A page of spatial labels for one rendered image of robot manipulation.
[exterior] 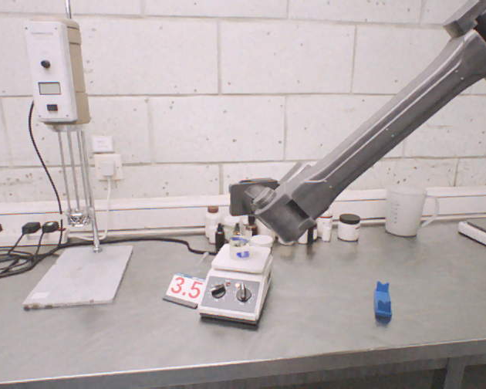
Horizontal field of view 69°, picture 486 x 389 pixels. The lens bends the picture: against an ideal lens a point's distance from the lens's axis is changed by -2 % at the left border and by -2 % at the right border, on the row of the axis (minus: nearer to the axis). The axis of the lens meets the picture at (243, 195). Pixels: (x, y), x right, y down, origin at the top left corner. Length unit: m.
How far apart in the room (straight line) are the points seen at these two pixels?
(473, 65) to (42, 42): 0.76
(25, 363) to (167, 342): 0.25
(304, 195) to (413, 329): 0.43
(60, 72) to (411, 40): 1.08
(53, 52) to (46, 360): 0.60
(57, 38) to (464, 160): 1.37
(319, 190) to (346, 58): 0.83
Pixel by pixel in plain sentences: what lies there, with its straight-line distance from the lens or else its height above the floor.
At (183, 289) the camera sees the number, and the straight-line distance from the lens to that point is 0.87.
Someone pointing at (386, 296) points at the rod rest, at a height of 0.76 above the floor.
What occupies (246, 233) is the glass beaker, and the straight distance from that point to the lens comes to 0.81.
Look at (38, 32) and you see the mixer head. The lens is 0.89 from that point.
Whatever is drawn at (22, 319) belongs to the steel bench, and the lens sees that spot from 0.92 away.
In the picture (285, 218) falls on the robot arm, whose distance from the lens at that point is 0.54.
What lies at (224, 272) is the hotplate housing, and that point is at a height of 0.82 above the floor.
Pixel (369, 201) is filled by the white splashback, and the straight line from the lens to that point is 1.36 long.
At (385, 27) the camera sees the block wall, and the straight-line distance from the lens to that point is 1.37.
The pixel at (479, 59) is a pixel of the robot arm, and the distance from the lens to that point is 0.55.
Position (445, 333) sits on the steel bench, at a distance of 0.86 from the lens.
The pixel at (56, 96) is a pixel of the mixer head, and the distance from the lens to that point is 0.87.
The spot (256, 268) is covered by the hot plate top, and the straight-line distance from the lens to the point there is 0.81.
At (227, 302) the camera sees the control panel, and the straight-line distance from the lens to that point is 0.78.
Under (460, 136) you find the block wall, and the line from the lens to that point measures 1.55.
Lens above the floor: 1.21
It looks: 16 degrees down
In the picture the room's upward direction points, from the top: straight up
